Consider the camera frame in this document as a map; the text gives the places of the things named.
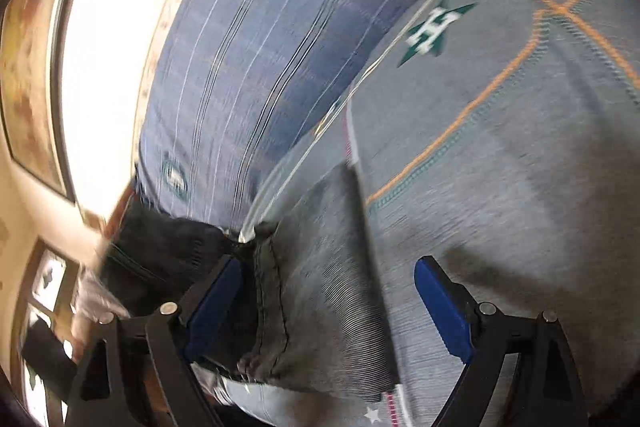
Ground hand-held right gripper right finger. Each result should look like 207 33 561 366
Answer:
414 256 589 427

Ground grey pants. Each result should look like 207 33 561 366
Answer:
100 162 402 403

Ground large framed wall painting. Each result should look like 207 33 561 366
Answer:
0 0 97 204

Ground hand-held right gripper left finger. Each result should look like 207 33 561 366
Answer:
65 255 245 427

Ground blue striped cloth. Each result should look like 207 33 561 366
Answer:
132 0 471 233

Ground small framed wall picture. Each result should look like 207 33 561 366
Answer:
12 239 83 408

